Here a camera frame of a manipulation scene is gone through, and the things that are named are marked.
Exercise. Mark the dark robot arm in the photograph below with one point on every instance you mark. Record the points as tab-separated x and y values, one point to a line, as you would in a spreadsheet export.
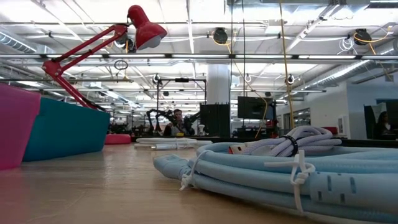
157	111

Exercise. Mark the small white object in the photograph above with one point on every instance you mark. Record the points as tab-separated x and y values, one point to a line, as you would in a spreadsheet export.
202	128

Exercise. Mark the black cabinet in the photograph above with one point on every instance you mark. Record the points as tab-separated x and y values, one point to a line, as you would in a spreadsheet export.
214	121

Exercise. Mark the person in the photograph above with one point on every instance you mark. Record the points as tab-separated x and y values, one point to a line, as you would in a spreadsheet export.
177	126
384	127

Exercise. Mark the black screen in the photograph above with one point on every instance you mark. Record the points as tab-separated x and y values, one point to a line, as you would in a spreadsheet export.
253	107

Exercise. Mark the red desk lamp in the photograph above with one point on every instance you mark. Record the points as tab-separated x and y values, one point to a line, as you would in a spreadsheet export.
146	31

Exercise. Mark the teal plastic bin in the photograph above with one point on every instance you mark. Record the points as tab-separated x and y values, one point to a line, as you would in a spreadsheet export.
68	130

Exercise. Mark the red box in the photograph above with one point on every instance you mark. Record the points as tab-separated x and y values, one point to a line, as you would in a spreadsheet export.
331	128

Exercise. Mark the pink plastic bin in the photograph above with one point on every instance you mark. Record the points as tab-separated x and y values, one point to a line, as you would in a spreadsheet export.
15	124

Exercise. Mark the black frame rig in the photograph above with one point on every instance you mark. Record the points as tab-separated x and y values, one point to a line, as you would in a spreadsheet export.
182	80

